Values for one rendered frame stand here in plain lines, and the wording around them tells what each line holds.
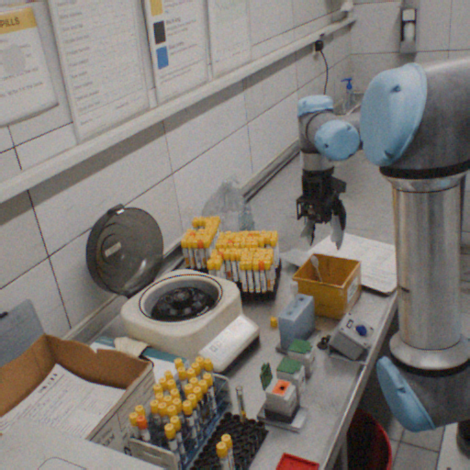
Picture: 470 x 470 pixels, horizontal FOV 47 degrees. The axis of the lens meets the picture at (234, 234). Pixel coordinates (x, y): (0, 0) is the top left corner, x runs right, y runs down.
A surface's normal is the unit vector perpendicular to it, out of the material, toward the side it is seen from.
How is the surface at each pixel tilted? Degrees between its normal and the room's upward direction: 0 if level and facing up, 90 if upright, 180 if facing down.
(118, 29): 94
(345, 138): 90
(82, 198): 90
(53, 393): 2
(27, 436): 0
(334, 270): 90
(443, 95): 59
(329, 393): 0
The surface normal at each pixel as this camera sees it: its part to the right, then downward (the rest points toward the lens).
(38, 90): 0.89, 0.09
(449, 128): 0.18, 0.33
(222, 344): 0.24, -0.72
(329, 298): -0.51, 0.44
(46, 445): -0.11, -0.89
